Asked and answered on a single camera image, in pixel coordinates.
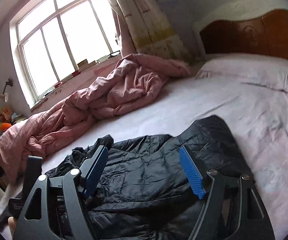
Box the black puffer jacket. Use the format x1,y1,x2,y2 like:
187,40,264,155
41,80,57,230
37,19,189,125
47,115,251,239

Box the pink pillow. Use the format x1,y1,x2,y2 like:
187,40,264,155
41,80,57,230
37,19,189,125
196,54,288,94

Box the pink quilted duvet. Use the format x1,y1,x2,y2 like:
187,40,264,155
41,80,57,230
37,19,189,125
0,54,190,184

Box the pink bed sheet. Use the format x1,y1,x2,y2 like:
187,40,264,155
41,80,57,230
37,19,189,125
0,62,288,240

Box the patterned beige curtain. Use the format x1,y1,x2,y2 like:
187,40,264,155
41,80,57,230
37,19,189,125
108,0,201,62

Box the pink wall lamp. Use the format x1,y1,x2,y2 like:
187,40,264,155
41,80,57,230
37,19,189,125
0,79,13,103

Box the person's left hand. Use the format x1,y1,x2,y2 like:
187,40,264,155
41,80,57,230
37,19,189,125
8,217,17,237

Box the books on windowsill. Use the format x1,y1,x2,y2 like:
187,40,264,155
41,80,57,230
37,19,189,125
77,59,97,72

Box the white framed window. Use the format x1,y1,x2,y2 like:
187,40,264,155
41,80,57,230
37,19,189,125
10,0,120,107

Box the wooden white headboard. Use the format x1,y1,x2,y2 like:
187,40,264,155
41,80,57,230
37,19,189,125
192,0,288,60

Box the orange plush toy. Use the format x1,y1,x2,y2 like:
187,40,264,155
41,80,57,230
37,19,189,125
0,122,12,132

